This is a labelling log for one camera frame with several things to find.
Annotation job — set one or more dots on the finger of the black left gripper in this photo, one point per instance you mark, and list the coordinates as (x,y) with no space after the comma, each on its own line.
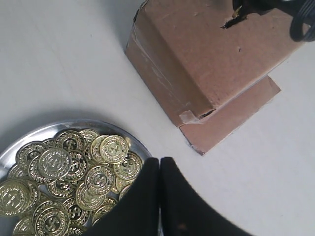
(259,7)

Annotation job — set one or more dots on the gold coin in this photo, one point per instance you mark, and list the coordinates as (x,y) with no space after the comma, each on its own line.
(236,12)

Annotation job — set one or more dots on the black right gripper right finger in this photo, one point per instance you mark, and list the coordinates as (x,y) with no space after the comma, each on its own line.
(184,212)

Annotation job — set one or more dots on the round steel plate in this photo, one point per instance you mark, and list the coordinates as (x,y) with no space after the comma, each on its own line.
(64,178)

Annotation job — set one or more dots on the brown cardboard slotted box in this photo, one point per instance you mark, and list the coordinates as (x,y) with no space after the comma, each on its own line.
(209,72)

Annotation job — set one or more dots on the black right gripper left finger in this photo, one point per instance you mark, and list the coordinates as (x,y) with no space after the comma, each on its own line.
(137,213)

